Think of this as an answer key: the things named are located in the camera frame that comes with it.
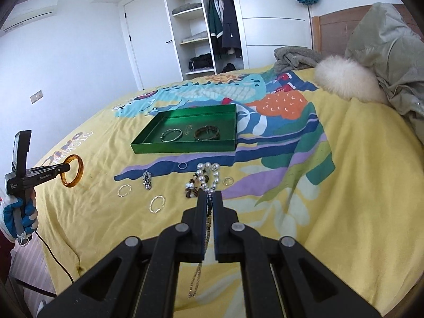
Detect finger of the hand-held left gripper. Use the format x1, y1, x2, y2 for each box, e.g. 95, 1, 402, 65
55, 162, 76, 177

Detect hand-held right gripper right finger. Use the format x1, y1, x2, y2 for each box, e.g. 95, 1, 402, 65
213, 191, 381, 318

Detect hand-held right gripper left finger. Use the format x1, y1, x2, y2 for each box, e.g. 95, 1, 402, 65
30, 192, 210, 318

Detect amber bangle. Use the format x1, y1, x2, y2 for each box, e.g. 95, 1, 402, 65
60, 154, 85, 188

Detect thin bead necklace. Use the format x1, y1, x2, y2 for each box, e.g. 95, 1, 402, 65
187, 194, 213, 299

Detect brown bead bracelet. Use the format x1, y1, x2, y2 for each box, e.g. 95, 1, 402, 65
185, 171, 208, 201

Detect pearl bracelet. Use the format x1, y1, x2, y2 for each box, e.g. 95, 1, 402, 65
195, 162, 222, 193

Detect green tray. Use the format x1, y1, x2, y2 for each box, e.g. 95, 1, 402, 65
130, 103, 238, 155

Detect person's left hand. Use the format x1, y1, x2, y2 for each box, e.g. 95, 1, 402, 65
0, 192, 38, 244

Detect yellow printed duvet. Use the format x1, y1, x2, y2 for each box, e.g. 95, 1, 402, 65
31, 62, 424, 318

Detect dark bangle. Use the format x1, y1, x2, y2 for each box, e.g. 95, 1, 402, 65
194, 125, 221, 141

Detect silver bangle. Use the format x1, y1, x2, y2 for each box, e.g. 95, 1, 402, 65
161, 128, 183, 143

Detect striped mattress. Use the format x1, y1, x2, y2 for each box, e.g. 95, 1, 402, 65
8, 237, 72, 307

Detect white air conditioner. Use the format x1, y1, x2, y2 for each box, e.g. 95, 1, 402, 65
2, 0, 58, 32

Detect white door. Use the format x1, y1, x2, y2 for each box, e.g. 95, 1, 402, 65
123, 0, 173, 91

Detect black folded clothes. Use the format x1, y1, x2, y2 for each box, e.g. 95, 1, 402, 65
189, 53, 213, 71

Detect light grey folded clothes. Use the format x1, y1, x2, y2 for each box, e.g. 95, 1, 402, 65
182, 30, 209, 43

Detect grey towel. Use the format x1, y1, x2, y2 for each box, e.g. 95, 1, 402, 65
273, 46, 323, 73

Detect white fluffy cushion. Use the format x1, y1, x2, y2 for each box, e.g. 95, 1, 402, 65
314, 56, 389, 104

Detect green hanging jacket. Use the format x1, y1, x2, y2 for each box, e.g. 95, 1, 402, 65
207, 0, 223, 52

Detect dark hanging coat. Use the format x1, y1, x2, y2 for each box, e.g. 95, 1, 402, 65
221, 0, 242, 60

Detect white wardrobe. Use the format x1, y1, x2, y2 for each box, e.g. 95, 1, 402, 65
159, 0, 314, 77

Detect wooden headboard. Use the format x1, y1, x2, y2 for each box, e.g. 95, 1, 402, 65
311, 2, 424, 52

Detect grey-green down jacket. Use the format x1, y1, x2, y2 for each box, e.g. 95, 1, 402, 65
344, 2, 424, 146

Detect black cable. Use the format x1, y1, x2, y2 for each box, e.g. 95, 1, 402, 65
33, 230, 75, 293

